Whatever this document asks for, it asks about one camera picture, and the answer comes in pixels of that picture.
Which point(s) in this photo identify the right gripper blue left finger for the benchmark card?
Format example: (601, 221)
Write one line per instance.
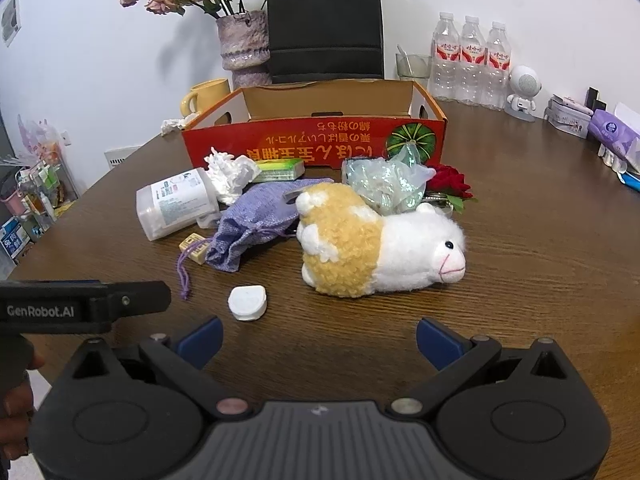
(200, 345)

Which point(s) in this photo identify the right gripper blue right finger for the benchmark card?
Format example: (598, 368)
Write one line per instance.
(438, 344)

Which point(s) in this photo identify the yellow white plush sheep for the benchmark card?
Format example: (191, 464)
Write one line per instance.
(351, 251)

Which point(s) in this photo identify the translucent plastic pill jar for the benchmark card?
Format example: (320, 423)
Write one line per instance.
(176, 202)

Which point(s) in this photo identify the purple drawstring fabric pouch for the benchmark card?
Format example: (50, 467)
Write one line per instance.
(266, 211)

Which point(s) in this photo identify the red artificial rose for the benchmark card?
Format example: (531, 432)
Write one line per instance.
(450, 182)

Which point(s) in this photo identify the iridescent plastic bag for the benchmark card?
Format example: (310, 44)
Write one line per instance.
(389, 186)

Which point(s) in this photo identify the white tissue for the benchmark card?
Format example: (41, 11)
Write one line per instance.
(230, 175)

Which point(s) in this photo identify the green tissue pack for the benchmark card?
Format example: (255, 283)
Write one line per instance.
(276, 170)

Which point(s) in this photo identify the person left hand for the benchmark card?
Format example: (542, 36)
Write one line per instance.
(18, 403)

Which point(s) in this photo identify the small white round lid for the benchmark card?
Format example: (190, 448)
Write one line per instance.
(248, 303)

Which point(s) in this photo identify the small yellow wooden block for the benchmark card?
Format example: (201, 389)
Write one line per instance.
(195, 248)

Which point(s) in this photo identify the cluttered shelf rack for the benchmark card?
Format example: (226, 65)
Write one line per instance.
(36, 188)

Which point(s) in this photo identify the crumpled white paper by mug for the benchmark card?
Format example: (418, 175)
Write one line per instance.
(169, 126)

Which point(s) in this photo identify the red orange cardboard box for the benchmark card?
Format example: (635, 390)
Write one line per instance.
(322, 122)

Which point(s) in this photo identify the yellow ceramic mug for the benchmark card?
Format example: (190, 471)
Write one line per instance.
(203, 96)

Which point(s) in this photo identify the small patterned tin box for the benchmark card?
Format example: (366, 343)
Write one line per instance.
(568, 116)

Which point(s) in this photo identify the middle water bottle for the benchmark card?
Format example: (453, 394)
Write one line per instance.
(472, 61)

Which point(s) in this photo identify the water bottle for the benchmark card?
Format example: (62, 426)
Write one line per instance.
(497, 68)
(445, 58)
(472, 61)

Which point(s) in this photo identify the purple wet wipes pack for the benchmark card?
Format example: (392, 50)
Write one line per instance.
(615, 135)

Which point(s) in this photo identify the white robot figurine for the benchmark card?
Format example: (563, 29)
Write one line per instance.
(524, 86)

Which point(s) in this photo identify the clear glass cup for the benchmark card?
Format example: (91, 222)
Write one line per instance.
(414, 67)

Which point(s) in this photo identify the left water bottle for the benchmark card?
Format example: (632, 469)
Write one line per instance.
(445, 58)

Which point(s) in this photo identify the right water bottle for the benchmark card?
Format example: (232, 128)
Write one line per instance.
(497, 68)

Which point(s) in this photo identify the purple ceramic vase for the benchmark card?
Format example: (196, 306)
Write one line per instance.
(244, 48)

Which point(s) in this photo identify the black paper shopping bag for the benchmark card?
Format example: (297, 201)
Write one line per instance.
(312, 40)

